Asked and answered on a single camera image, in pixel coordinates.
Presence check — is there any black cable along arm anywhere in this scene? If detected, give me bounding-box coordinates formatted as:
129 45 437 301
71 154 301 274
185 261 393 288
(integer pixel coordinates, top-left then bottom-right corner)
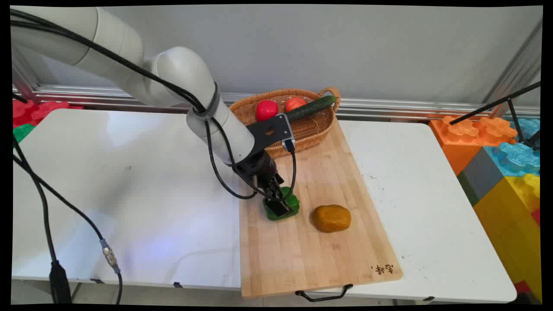
11 9 299 202

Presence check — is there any grey cable strap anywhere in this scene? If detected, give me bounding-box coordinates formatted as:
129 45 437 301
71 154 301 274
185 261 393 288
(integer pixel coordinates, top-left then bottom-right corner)
193 81 219 122

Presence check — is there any woven wicker basket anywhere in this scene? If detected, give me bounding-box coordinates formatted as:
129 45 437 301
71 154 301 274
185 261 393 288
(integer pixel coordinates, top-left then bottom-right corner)
229 87 341 159

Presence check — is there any brown potato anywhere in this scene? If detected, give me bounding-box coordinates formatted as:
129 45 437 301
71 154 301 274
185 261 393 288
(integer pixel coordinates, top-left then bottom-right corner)
312 204 352 234

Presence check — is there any red tomato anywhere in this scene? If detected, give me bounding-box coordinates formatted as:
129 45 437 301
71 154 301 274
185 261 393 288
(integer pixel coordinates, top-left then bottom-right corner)
256 100 279 122

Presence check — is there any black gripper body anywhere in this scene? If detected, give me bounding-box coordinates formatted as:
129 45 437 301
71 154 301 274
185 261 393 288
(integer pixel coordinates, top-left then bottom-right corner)
235 150 285 191

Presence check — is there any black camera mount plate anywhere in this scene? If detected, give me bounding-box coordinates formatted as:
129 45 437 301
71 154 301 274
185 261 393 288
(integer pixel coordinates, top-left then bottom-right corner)
245 113 291 157

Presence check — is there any black tripod stand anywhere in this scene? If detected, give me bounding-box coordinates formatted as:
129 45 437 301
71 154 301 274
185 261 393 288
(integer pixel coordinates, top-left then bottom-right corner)
449 81 541 150

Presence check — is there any black cable with metal connector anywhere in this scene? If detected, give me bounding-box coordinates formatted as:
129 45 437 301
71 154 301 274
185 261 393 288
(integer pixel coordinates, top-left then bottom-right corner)
13 136 124 305

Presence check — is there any green foam block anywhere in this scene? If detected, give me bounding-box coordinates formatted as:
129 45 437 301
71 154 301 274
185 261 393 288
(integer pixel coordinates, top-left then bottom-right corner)
13 124 36 144

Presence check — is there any dark green cucumber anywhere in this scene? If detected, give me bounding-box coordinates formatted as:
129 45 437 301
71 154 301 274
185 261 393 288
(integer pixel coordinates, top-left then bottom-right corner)
286 95 337 123

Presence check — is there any black table carry handle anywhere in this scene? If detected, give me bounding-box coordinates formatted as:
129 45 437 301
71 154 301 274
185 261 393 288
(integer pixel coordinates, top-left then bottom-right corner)
295 283 354 302

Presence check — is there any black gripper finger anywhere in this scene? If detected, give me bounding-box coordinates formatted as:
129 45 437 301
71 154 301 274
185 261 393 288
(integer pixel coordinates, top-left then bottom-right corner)
262 179 278 204
270 181 290 218

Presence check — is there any red foam block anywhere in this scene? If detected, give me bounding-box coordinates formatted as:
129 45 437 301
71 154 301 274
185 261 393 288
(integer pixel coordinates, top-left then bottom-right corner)
13 99 83 129

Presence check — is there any green bell pepper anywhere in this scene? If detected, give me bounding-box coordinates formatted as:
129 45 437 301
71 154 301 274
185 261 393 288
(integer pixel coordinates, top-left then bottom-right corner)
262 186 300 222

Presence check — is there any orange foam block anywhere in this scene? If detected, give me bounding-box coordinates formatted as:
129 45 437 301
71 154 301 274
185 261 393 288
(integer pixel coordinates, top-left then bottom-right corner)
429 115 518 176

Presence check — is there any wooden cutting board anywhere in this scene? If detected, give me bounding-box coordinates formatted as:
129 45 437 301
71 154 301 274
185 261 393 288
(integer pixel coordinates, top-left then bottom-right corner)
238 119 404 298

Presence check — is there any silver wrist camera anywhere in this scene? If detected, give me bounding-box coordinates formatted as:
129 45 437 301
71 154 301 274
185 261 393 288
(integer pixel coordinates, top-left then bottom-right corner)
280 113 297 152

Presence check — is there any orange-red tomato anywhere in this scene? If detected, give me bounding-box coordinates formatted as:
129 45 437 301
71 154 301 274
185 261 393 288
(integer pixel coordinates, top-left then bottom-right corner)
285 97 308 112

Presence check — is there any aluminium frame rail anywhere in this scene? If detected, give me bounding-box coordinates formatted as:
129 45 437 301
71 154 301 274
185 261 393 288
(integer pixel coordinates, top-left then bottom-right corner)
13 84 541 122

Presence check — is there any blue foam block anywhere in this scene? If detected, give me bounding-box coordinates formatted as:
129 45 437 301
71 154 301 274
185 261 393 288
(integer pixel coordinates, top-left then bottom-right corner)
511 117 541 143
483 142 541 178

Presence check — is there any thick black cable with plug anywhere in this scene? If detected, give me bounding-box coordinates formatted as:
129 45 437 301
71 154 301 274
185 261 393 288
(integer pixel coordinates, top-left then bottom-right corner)
13 153 72 305

